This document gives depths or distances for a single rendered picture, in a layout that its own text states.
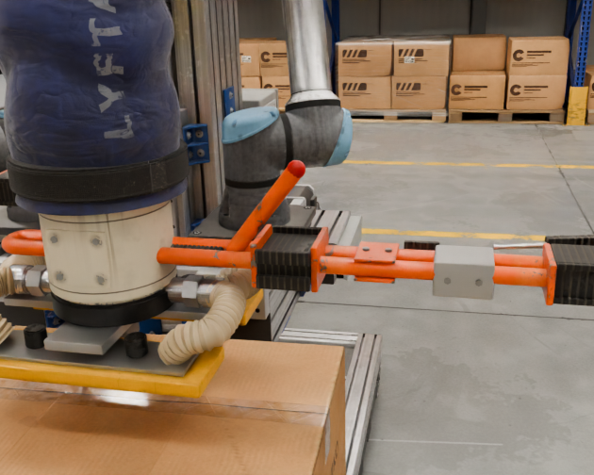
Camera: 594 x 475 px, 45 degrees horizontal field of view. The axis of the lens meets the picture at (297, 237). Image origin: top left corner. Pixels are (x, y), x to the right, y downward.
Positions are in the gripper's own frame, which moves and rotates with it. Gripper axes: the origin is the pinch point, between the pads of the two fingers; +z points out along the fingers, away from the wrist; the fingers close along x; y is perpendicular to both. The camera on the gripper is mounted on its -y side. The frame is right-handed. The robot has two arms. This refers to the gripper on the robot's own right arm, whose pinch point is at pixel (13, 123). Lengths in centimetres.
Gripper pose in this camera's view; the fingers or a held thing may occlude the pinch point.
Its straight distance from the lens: 133.6
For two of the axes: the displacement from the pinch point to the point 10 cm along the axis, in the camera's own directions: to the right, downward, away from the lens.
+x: 2.2, -3.4, 9.2
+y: 9.8, 0.5, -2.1
